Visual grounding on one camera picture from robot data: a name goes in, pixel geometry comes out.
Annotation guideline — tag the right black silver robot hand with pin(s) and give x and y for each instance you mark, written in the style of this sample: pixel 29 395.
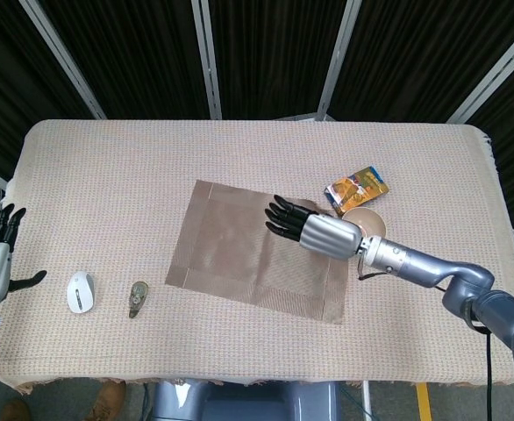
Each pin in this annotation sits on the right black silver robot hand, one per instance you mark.
pixel 329 237

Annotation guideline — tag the beige bowl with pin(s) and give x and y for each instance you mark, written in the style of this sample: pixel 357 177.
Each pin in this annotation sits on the beige bowl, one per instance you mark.
pixel 371 219

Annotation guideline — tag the brown woven placemat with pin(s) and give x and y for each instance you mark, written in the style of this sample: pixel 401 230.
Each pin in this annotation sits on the brown woven placemat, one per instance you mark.
pixel 230 250

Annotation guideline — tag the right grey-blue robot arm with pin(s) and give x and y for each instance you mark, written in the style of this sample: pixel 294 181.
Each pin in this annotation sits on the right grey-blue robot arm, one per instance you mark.
pixel 415 261

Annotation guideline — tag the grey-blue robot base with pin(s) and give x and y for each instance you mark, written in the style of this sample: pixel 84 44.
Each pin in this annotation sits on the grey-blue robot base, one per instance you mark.
pixel 244 403

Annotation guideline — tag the orange blue snack packet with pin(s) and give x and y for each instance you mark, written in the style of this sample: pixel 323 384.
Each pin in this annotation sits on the orange blue snack packet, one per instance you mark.
pixel 357 190

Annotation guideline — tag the white computer mouse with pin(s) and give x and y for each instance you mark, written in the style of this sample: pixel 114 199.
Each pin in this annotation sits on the white computer mouse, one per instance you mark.
pixel 80 293

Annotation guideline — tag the brown leather shoe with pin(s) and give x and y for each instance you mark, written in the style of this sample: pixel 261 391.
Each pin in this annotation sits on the brown leather shoe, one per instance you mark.
pixel 108 399
pixel 16 411

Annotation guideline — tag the olive correction tape dispenser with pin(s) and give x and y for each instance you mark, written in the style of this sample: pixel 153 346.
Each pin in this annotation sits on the olive correction tape dispenser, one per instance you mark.
pixel 137 298

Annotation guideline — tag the beige woven tablecloth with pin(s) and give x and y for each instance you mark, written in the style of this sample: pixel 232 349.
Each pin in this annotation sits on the beige woven tablecloth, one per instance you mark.
pixel 108 175

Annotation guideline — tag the white table leg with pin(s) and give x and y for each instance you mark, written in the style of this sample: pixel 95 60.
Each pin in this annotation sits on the white table leg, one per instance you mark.
pixel 366 401

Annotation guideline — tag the yellow floor tape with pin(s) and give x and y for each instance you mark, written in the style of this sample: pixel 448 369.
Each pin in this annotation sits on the yellow floor tape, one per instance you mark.
pixel 424 403

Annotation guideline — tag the black pleated curtain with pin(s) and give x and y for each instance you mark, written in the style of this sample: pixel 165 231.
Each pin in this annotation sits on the black pleated curtain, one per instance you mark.
pixel 152 44

